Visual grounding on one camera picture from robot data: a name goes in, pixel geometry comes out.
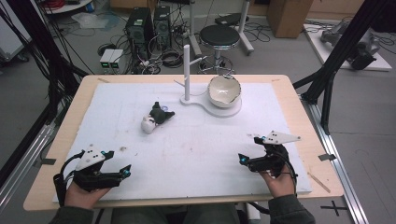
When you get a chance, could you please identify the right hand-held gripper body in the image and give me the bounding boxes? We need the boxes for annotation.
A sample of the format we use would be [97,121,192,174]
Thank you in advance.
[247,130,303,179]

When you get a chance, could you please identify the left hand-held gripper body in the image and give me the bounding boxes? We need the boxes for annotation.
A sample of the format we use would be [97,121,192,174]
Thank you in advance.
[72,144,124,192]

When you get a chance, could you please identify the person's left hand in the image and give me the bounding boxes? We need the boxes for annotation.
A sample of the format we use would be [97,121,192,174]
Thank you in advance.
[64,181,112,210]

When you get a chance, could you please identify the person's right hand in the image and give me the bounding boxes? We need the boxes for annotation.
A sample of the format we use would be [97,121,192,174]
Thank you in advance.
[259,164,297,199]

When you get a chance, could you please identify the light wooden table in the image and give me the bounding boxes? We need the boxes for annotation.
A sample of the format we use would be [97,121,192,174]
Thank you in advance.
[22,74,346,212]

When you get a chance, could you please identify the white foam mat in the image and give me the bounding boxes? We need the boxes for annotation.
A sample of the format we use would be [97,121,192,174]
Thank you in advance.
[51,81,313,203]

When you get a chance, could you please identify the thin wooden stick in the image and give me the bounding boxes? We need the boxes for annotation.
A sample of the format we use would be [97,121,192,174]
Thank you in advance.
[307,172,332,194]

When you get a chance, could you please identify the black and white plush toy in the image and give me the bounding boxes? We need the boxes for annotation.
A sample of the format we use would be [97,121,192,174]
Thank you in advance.
[140,101,177,135]

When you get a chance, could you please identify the white eggshell-shaped bowl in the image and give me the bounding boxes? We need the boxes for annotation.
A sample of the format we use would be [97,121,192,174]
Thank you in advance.
[206,75,243,109]

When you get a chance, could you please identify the person's legs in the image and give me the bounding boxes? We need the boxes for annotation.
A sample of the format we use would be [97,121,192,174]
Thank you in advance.
[110,203,241,224]

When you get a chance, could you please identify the black tape cross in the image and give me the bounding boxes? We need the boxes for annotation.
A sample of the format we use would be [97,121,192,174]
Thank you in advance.
[319,200,348,217]

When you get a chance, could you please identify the small white power box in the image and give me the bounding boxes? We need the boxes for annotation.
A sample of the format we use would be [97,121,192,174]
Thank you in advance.
[108,49,125,70]
[99,49,116,70]

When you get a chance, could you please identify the white branched stand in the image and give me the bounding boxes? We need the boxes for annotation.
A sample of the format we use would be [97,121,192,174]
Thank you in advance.
[173,44,243,119]

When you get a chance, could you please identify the black round stool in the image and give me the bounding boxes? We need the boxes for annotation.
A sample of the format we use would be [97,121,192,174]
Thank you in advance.
[198,24,242,76]

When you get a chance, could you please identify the brown cardboard box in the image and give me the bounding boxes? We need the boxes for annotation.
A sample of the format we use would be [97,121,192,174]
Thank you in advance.
[266,0,314,39]

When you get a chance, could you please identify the large black computer tower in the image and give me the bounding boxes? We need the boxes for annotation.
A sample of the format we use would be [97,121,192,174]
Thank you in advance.
[125,7,156,75]

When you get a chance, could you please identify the clear plastic sheet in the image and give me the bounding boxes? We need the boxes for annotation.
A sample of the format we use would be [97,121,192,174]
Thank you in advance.
[70,11,120,32]

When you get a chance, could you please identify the grey machine on platform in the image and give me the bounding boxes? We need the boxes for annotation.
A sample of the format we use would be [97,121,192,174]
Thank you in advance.
[319,21,381,71]

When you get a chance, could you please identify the small black computer tower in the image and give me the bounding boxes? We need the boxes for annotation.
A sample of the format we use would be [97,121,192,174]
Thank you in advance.
[152,5,173,51]

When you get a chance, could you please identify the white floor platform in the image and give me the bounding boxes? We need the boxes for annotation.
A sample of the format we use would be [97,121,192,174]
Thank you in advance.
[303,22,393,73]

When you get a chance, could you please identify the round white table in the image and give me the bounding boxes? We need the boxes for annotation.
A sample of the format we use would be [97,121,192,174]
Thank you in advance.
[39,0,95,15]

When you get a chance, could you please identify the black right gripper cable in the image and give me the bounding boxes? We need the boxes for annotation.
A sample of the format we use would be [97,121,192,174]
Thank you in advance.
[278,150,299,198]

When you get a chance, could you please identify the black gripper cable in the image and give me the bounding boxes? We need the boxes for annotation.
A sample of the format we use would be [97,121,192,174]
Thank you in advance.
[52,150,86,207]
[278,150,299,198]

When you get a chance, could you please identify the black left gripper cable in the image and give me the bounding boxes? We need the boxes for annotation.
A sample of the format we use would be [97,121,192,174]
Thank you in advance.
[52,150,86,207]

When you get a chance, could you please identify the aluminium rail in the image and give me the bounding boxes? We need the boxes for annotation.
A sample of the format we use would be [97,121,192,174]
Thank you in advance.
[300,92,370,224]
[0,123,58,213]

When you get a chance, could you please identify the coiled black cable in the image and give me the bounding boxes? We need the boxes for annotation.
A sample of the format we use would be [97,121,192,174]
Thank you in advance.
[161,49,185,69]

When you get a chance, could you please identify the black metal frame with cables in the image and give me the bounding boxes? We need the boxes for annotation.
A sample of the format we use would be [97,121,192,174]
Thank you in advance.
[0,0,90,126]

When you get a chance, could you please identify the black metal frame strut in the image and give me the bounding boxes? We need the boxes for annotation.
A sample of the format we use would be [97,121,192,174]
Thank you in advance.
[291,0,396,135]

